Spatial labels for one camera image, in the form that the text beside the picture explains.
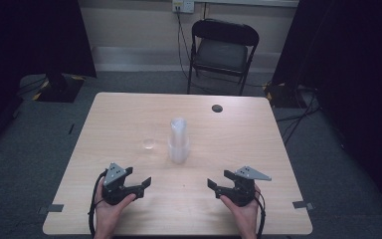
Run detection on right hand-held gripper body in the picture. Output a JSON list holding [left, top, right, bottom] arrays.
[[214, 165, 273, 208]]

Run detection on person's left hand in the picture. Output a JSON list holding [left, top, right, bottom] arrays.
[[94, 178, 137, 234]]

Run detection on black power cable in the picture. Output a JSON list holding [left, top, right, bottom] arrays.
[[175, 9, 200, 91]]

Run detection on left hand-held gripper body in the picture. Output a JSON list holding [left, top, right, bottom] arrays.
[[101, 161, 145, 206]]

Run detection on grey tape strip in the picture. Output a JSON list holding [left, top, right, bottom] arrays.
[[37, 203, 65, 215], [291, 200, 315, 211]]

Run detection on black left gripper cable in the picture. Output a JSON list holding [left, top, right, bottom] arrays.
[[88, 168, 109, 239]]

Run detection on black folding chair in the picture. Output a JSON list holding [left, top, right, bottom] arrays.
[[187, 18, 261, 98]]

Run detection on person's right hand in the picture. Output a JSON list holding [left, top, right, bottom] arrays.
[[219, 183, 263, 235]]

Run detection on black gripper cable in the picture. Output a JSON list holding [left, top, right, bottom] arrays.
[[253, 189, 268, 239], [88, 168, 109, 239]]

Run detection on black curtain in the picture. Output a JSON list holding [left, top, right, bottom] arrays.
[[0, 0, 97, 150], [271, 0, 382, 213]]

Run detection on black floor cables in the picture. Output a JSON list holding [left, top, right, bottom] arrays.
[[275, 84, 322, 145]]

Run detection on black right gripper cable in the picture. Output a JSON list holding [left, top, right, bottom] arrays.
[[253, 189, 268, 239]]

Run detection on black stand base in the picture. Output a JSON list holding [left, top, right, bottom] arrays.
[[33, 71, 86, 104], [264, 81, 300, 109]]

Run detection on stack of clear plastic cups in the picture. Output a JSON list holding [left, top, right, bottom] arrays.
[[167, 117, 191, 165]]

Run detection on white wall socket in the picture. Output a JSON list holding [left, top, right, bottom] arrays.
[[171, 0, 196, 14]]

